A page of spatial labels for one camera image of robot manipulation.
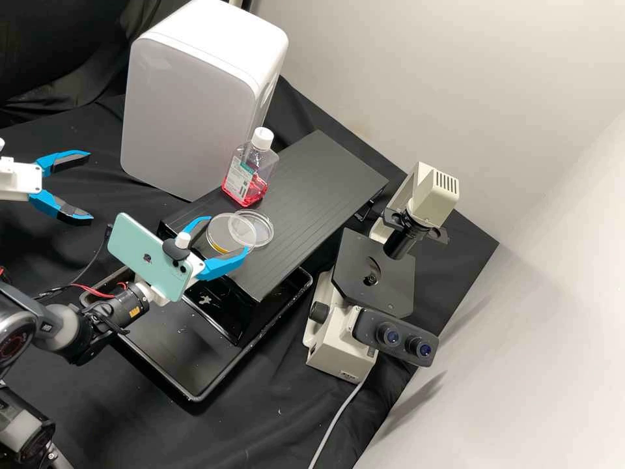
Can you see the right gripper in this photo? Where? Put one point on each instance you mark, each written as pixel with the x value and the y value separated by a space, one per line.
pixel 155 299

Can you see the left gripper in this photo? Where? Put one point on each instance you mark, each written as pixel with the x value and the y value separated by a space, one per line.
pixel 19 177

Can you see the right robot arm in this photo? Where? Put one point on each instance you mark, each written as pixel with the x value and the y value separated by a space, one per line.
pixel 58 327

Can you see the petri dish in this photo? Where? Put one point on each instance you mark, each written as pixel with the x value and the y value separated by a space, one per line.
pixel 219 239

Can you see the petri dish lid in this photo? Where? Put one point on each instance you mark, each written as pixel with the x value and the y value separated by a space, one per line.
pixel 261 227

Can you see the red liquid bottle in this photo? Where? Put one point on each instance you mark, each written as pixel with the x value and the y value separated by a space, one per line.
pixel 246 178

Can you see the black tray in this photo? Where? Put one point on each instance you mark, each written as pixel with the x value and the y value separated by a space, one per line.
pixel 185 352

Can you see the black platform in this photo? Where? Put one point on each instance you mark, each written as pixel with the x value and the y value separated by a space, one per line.
pixel 312 195

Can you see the white box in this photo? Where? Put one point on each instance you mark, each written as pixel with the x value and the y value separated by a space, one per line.
pixel 190 97

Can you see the cream microscope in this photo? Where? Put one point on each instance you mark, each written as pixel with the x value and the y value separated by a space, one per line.
pixel 342 332

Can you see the right wrist camera phone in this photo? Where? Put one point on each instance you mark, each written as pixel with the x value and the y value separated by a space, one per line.
pixel 146 254

